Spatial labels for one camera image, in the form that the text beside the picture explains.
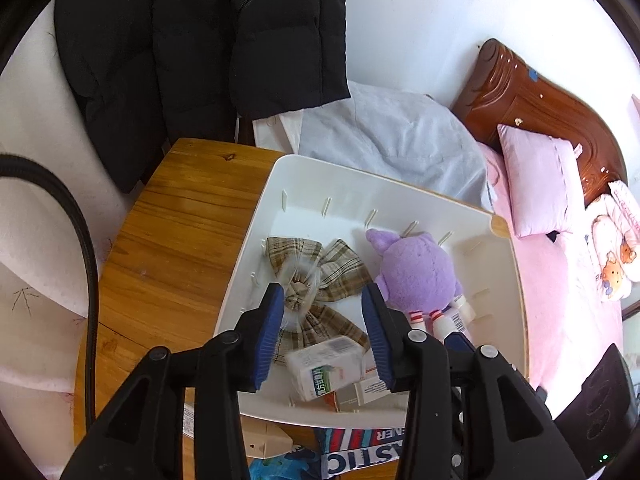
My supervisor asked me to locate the purple plush toy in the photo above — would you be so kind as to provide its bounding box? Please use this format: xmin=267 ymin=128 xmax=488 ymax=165
xmin=366 ymin=229 xmax=476 ymax=334

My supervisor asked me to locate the white printed small box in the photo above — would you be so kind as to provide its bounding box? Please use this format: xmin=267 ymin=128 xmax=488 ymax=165
xmin=285 ymin=336 xmax=366 ymax=402

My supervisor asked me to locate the plaid fabric bow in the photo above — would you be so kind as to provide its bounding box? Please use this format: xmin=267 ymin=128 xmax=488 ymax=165
xmin=265 ymin=237 xmax=371 ymax=364

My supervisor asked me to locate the red white toothpaste box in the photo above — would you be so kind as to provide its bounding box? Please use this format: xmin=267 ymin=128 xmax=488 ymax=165
xmin=322 ymin=375 xmax=392 ymax=413

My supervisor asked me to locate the beige plastic adapter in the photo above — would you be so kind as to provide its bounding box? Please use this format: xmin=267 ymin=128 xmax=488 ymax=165
xmin=241 ymin=416 xmax=294 ymax=460

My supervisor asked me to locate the striped elastic band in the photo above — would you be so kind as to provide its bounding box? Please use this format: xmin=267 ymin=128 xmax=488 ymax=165
xmin=314 ymin=428 xmax=405 ymax=479

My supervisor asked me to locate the blue patterned cloth pouch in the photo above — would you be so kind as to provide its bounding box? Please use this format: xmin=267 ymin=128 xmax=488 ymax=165
xmin=248 ymin=446 xmax=321 ymax=480

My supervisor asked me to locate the white plastic storage bin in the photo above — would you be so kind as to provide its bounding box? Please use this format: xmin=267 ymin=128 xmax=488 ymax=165
xmin=214 ymin=154 xmax=531 ymax=430

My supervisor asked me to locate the grey cloth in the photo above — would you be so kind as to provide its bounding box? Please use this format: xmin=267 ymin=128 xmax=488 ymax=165
xmin=297 ymin=81 xmax=492 ymax=211

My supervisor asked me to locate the pink pillow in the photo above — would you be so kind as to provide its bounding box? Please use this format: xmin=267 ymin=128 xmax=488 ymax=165
xmin=497 ymin=125 xmax=585 ymax=237

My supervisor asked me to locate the pink cartoon blanket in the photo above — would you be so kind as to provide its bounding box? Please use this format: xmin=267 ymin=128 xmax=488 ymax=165
xmin=586 ymin=180 xmax=639 ymax=301

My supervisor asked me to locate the brown wooden headboard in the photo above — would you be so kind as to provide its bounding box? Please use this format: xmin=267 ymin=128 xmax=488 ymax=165
xmin=451 ymin=38 xmax=628 ymax=203

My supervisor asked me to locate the black hanging jacket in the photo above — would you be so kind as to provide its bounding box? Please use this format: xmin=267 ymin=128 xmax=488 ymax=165
xmin=54 ymin=0 xmax=349 ymax=193

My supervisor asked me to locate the black cable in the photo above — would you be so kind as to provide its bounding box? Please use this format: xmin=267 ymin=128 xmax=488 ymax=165
xmin=0 ymin=153 xmax=101 ymax=430

